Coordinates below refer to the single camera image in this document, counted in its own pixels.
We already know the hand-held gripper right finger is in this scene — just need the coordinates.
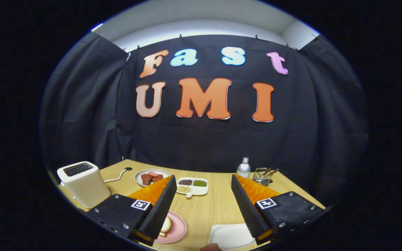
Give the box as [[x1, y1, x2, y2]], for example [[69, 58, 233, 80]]
[[231, 174, 325, 246]]

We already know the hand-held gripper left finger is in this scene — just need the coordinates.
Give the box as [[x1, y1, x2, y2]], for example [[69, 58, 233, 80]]
[[87, 174, 178, 247]]

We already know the plain bread slice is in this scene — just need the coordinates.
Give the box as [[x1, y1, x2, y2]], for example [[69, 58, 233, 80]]
[[158, 215, 172, 237]]

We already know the pink round plate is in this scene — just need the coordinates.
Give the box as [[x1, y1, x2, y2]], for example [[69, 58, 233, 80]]
[[154, 211, 187, 244]]

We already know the white rectangular plate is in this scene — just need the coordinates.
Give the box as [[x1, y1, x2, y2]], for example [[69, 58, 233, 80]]
[[209, 223, 256, 250]]

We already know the white oval plate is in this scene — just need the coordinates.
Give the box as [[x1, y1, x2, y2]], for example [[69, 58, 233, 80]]
[[134, 169, 171, 188]]

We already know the silver bottle with green label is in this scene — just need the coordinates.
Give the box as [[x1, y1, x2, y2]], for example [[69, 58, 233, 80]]
[[236, 157, 251, 179]]

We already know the white divided dish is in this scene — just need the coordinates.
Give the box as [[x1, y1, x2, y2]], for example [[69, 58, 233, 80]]
[[176, 177, 209, 199]]

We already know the black backdrop cloth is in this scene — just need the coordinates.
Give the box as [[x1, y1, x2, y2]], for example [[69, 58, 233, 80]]
[[40, 31, 369, 210]]

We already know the white toaster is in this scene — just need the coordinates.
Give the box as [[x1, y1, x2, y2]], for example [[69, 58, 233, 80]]
[[57, 161, 111, 210]]

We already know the metal wire basket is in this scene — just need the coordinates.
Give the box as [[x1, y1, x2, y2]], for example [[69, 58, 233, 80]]
[[252, 168, 273, 186]]

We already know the white toaster cable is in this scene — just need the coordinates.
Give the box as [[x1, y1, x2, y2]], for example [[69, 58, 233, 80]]
[[104, 168, 132, 183]]

